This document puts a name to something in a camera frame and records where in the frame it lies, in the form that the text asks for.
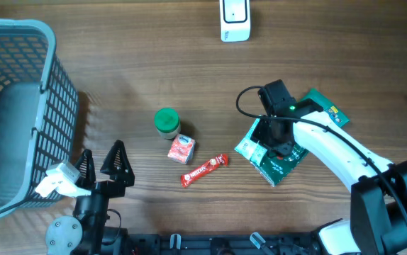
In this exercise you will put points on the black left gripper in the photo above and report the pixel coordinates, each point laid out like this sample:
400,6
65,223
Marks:
110,188

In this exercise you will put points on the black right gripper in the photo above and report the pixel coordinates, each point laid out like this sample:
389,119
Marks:
259,132

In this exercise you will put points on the green 3M gloves packet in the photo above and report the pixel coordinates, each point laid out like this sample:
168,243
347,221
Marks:
274,169

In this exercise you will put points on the red Nescafe stick sachet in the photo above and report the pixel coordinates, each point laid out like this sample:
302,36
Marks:
206,168

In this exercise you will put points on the green lid glass jar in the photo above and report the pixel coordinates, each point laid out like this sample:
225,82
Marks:
167,123

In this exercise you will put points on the small red white carton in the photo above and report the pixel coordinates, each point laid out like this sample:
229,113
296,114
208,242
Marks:
182,149

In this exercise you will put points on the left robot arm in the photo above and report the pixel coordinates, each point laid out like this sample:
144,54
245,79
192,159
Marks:
85,231

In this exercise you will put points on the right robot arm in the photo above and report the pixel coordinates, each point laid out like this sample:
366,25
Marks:
377,186

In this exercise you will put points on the white barcode scanner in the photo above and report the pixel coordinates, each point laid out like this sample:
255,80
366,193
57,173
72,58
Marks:
235,20

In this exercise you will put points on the grey plastic mesh basket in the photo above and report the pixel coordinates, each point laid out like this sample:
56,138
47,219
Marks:
39,106

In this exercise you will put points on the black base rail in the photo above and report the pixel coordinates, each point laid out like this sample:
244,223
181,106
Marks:
295,243

